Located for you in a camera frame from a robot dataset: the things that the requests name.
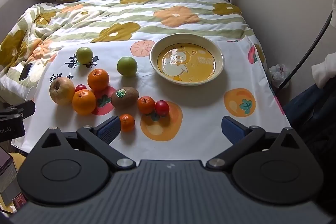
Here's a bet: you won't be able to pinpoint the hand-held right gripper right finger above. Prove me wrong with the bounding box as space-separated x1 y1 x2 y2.
206 116 310 170

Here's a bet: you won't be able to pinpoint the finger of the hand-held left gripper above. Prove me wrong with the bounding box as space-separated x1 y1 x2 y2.
0 100 36 120

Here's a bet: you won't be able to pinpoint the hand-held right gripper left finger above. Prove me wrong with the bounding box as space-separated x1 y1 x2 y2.
34 116 137 172

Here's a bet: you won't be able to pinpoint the small tangerine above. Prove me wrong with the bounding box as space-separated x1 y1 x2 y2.
138 96 156 114
119 114 135 132

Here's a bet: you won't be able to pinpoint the brown kiwi with green sticker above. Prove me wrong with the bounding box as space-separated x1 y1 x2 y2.
111 86 140 109

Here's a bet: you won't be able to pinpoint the large orange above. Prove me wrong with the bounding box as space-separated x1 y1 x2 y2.
72 90 97 116
87 69 110 91

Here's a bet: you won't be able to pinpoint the wrinkled yellow-red apple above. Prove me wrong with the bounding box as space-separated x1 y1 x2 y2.
49 77 75 105

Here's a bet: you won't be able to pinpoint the green apple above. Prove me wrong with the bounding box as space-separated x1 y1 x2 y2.
76 47 93 65
117 56 138 76

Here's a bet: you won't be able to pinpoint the cream bowl with duck print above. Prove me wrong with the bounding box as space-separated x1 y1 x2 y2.
150 33 224 85

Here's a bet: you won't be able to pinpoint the person's white-sleeved forearm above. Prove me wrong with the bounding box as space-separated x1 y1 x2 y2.
311 53 336 89

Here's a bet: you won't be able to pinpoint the dark box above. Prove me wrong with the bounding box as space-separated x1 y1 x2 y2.
0 147 14 177

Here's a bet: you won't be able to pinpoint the black smartphone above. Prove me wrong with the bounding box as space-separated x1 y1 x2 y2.
19 63 33 81

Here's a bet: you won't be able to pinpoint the white fruit-print tablecloth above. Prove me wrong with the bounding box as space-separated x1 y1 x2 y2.
12 34 292 159

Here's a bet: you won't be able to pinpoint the crumpled plastic bag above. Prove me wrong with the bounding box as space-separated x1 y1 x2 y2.
269 64 291 88

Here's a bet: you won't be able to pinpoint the person's dark trousers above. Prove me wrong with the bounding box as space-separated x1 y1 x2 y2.
283 82 336 214

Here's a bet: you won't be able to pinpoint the grey padded headboard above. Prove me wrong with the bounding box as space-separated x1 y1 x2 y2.
0 0 41 38

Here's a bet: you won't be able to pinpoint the floral striped blanket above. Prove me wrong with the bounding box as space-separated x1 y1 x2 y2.
0 0 266 106

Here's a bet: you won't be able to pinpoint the black cable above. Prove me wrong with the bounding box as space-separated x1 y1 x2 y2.
278 10 334 90

